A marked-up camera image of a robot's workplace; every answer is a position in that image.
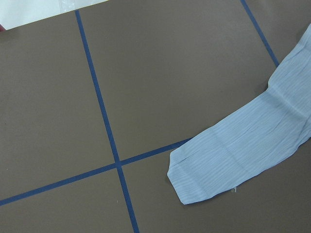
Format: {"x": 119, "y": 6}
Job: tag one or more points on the light blue striped shirt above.
{"x": 261, "y": 134}

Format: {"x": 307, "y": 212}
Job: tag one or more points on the white paper sheet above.
{"x": 14, "y": 13}

